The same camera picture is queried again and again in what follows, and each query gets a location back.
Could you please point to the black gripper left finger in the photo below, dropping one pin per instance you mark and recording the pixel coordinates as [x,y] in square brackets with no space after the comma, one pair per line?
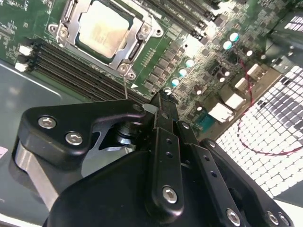
[59,123]

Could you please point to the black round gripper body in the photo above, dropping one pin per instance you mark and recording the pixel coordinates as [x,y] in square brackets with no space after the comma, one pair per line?
[113,189]

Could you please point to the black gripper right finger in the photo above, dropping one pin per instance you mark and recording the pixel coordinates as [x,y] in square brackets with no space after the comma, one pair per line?
[208,165]

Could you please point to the metal socket cover frame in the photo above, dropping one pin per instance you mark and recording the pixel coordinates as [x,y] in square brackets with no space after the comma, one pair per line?
[125,45]

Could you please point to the square silver CPU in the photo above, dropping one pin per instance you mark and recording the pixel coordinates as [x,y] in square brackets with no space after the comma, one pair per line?
[101,28]

